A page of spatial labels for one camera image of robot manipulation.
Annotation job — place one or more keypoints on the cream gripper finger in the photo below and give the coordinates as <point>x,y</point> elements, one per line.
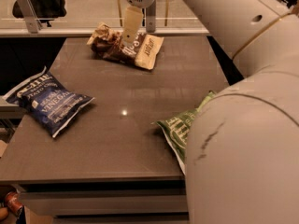
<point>132,21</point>

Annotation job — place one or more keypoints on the brown sea salt chip bag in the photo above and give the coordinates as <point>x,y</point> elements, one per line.
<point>107,44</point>

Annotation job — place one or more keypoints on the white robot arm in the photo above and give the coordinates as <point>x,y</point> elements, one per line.
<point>243,147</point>

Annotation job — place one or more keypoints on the dark bag behind glass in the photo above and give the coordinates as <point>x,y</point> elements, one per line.
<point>47,11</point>

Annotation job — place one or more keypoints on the green jalapeno chip bag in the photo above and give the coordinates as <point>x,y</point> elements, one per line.
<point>176,129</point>

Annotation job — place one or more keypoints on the blue salt vinegar chip bag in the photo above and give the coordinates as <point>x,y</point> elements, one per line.
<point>47,101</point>

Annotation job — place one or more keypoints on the glass railing panel with brackets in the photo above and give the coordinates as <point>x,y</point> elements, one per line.
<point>78,13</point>

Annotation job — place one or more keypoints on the grey table drawer unit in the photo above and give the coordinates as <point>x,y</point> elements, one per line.
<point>162,200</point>

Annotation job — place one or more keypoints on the red soda can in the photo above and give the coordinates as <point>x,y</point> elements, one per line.
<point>13,204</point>

